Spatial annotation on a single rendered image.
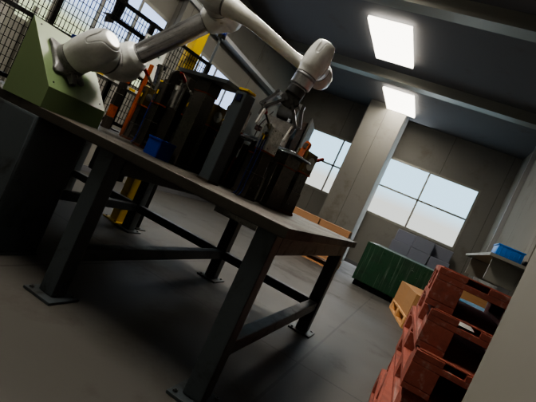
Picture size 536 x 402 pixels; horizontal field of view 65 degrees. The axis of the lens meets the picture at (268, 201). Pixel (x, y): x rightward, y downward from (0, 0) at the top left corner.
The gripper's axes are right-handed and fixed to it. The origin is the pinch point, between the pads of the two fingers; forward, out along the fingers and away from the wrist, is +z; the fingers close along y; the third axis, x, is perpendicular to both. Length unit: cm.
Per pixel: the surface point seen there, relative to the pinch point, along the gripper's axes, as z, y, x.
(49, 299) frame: 107, 34, 17
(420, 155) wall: -174, -124, -798
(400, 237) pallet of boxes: 0, -177, -729
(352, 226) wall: 36, -85, -737
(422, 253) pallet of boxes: 2, -221, -681
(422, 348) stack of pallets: 33, -87, 29
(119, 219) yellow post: 123, 104, -155
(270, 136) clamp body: 1.4, 4.1, -24.1
